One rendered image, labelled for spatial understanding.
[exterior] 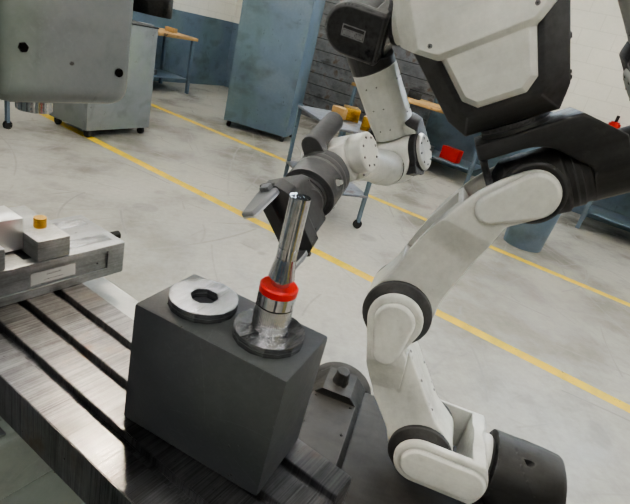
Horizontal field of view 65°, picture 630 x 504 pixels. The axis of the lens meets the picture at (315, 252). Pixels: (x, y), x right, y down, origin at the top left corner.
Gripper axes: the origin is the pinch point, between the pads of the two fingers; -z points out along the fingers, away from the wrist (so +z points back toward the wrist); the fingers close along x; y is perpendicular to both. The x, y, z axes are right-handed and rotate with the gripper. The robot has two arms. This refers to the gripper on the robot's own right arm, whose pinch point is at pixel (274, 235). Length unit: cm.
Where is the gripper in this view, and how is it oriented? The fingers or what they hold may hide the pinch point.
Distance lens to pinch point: 69.3
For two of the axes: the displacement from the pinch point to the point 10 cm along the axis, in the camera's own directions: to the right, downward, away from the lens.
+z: 4.1, -6.0, 6.9
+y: 8.4, -0.5, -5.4
